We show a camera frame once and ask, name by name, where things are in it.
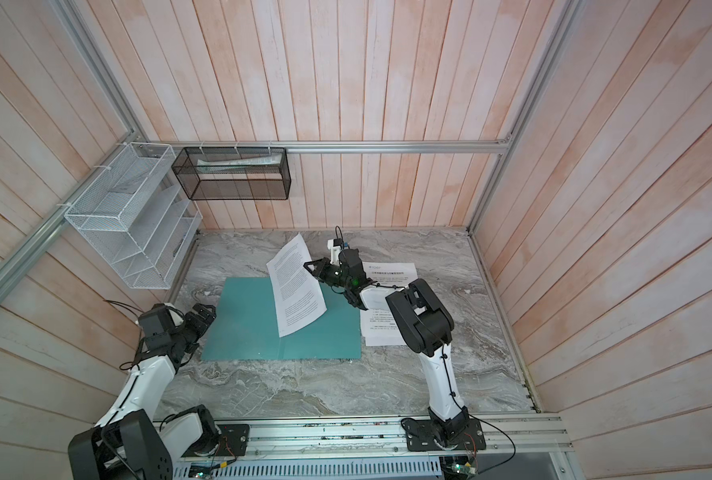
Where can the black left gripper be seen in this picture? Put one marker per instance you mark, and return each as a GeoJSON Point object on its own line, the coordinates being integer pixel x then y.
{"type": "Point", "coordinates": [201, 325]}

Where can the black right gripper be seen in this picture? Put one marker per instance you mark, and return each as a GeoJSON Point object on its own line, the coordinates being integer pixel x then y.
{"type": "Point", "coordinates": [322, 273]}

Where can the printed paper sheet dense text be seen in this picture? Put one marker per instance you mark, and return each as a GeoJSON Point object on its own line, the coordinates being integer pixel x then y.
{"type": "Point", "coordinates": [299, 300]}

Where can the green file folder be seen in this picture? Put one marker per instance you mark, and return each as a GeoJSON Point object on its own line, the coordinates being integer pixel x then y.
{"type": "Point", "coordinates": [246, 327]}

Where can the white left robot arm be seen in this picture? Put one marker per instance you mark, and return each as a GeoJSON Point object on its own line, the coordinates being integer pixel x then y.
{"type": "Point", "coordinates": [125, 443]}

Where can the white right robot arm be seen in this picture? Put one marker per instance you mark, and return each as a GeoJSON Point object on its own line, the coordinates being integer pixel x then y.
{"type": "Point", "coordinates": [426, 328]}

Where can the black mesh basket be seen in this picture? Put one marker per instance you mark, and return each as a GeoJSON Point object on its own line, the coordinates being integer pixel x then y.
{"type": "Point", "coordinates": [226, 187]}

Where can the paper inside black basket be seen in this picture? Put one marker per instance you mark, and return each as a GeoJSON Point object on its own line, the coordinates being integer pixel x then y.
{"type": "Point", "coordinates": [245, 165]}

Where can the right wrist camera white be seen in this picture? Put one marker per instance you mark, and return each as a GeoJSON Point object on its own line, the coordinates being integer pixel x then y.
{"type": "Point", "coordinates": [336, 246]}

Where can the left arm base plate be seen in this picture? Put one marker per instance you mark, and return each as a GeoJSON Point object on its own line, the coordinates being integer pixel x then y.
{"type": "Point", "coordinates": [234, 438]}

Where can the white wire mesh shelf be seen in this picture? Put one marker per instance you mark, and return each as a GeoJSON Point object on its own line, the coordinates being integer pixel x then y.
{"type": "Point", "coordinates": [141, 224]}

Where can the horizontal aluminium frame bar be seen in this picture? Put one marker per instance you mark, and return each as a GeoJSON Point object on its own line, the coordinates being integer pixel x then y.
{"type": "Point", "coordinates": [357, 147]}

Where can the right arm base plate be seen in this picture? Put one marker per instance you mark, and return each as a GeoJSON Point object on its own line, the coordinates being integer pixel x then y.
{"type": "Point", "coordinates": [429, 435]}

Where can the left aluminium frame bar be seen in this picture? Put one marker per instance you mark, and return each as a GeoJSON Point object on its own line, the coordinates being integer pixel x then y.
{"type": "Point", "coordinates": [28, 253]}

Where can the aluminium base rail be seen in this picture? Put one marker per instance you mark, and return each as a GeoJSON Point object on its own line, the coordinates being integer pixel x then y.
{"type": "Point", "coordinates": [383, 436]}

